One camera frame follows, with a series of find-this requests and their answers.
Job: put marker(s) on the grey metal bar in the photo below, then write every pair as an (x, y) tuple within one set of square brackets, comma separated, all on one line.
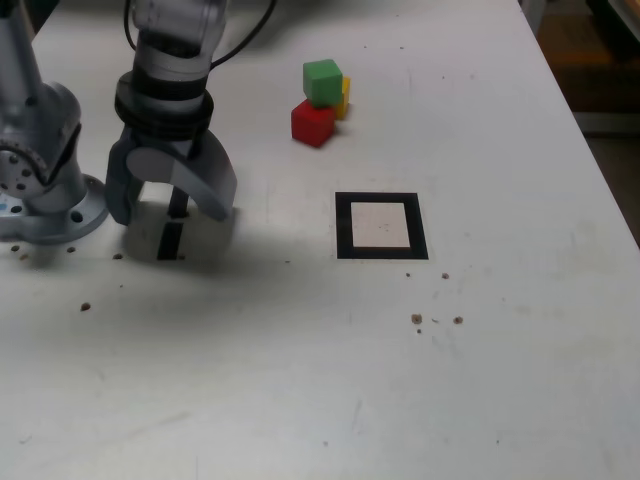
[(610, 122)]

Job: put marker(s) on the yellow cube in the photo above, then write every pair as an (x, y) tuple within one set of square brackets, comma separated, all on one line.
[(344, 100)]

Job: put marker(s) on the green cube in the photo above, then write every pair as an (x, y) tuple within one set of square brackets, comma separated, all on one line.
[(322, 82)]

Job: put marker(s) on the grey metal post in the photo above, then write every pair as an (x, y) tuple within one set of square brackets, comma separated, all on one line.
[(535, 12)]

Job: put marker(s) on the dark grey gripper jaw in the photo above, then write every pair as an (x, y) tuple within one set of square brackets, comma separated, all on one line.
[(117, 185)]

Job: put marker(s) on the red cube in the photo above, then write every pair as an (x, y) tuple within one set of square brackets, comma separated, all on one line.
[(310, 125)]

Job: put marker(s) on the black tape square outline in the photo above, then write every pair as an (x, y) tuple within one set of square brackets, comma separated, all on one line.
[(345, 225)]

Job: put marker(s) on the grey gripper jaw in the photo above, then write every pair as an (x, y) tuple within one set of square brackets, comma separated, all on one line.
[(210, 180)]

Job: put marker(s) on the black tape strip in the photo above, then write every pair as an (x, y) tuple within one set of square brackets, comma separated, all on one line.
[(170, 240)]

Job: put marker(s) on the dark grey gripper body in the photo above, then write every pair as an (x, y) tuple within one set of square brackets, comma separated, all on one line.
[(165, 142)]

